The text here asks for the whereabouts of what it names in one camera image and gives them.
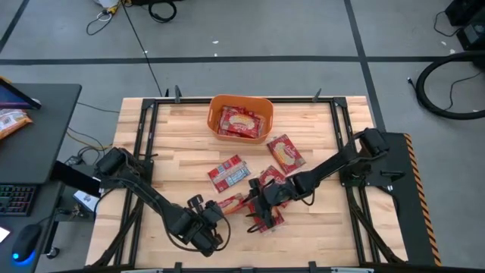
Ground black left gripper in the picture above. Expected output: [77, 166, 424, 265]
[187, 194, 229, 234]

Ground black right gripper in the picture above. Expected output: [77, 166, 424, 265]
[244, 177, 301, 234]

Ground orange plastic basket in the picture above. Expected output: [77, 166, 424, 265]
[206, 94, 274, 145]

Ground small white box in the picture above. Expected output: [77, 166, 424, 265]
[73, 190, 101, 213]

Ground black rectangular panel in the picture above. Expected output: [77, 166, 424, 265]
[50, 160, 102, 198]

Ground black hazard-striped platform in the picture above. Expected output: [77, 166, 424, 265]
[374, 131, 443, 267]

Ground black desk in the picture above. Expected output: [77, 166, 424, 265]
[0, 83, 83, 273]

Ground black computer mouse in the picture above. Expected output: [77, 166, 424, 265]
[11, 223, 43, 265]

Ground black keyboard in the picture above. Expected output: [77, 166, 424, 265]
[0, 184, 39, 218]

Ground orange snack bag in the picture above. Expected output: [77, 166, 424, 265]
[0, 108, 33, 140]

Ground black-framed screen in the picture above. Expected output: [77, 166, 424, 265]
[0, 77, 42, 111]

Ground black equipment box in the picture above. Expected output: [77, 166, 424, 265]
[455, 22, 485, 52]

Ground black equipment case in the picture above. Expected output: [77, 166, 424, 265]
[444, 0, 485, 27]

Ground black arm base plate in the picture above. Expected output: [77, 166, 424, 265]
[99, 172, 152, 190]
[339, 166, 406, 189]

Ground black aluminium table frame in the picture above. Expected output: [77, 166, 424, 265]
[86, 85, 410, 273]

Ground long black floor cable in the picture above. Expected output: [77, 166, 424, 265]
[120, 0, 164, 98]

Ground large black hose ring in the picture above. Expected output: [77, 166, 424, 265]
[415, 50, 485, 121]

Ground thin looped floor cable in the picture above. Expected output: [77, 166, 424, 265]
[86, 8, 114, 36]

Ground thin black floor cable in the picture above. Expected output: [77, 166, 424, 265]
[433, 10, 462, 38]
[407, 71, 485, 111]

